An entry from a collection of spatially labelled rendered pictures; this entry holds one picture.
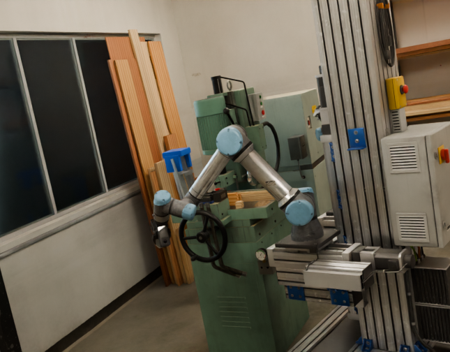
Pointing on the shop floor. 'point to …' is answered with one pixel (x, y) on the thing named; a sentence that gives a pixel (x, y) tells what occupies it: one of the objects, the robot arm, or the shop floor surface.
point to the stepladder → (178, 163)
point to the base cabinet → (247, 299)
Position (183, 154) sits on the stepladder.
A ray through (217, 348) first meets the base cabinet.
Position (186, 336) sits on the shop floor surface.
